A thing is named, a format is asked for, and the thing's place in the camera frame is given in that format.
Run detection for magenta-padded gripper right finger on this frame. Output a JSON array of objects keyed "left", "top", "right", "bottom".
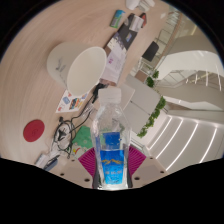
[{"left": 126, "top": 145, "right": 167, "bottom": 188}]

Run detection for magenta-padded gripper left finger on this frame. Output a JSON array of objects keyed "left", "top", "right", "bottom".
[{"left": 59, "top": 147, "right": 98, "bottom": 190}]

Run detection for clear blue-label water bottle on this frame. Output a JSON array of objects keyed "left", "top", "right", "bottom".
[{"left": 90, "top": 87, "right": 134, "bottom": 191}]

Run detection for white packet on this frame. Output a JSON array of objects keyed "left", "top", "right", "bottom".
[{"left": 34, "top": 152, "right": 51, "bottom": 168}]

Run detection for ceiling light strips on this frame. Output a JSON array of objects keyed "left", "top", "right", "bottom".
[{"left": 146, "top": 114, "right": 224, "bottom": 173}]

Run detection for flat round red coaster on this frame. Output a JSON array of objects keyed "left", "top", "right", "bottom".
[{"left": 22, "top": 119, "right": 46, "bottom": 143}]

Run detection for colourful sticker sheet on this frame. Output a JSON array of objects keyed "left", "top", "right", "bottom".
[{"left": 55, "top": 89, "right": 90, "bottom": 114}]

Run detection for black wallet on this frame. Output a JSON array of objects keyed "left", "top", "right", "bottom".
[{"left": 91, "top": 87, "right": 101, "bottom": 103}]

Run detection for brown planter with plants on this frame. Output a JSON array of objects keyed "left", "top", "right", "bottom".
[{"left": 143, "top": 68, "right": 161, "bottom": 89}]

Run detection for white mug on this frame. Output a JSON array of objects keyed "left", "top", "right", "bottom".
[{"left": 46, "top": 41, "right": 108, "bottom": 97}]

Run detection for brown package with paper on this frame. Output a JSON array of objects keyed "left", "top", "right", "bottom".
[{"left": 99, "top": 33, "right": 129, "bottom": 86}]

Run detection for black chair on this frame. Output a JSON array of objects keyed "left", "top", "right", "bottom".
[{"left": 141, "top": 40, "right": 160, "bottom": 63}]

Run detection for black notebook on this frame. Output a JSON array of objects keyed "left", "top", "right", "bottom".
[{"left": 116, "top": 21, "right": 134, "bottom": 46}]

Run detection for glass balustrade railing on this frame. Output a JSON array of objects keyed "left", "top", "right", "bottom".
[{"left": 131, "top": 9, "right": 188, "bottom": 78}]

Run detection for small white card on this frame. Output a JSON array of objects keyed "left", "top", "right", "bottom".
[{"left": 128, "top": 14, "right": 145, "bottom": 33}]

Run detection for dark red phone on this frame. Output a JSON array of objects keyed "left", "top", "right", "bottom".
[{"left": 139, "top": 12, "right": 148, "bottom": 24}]

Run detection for small teal packet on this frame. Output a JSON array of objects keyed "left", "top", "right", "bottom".
[{"left": 109, "top": 9, "right": 127, "bottom": 29}]

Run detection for white power strip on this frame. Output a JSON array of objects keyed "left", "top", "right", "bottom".
[{"left": 138, "top": 0, "right": 156, "bottom": 13}]

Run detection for white computer mouse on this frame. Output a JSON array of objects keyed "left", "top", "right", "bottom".
[{"left": 125, "top": 0, "right": 139, "bottom": 11}]

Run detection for tangled black cables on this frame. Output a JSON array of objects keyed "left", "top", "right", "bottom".
[{"left": 51, "top": 99, "right": 98, "bottom": 159}]

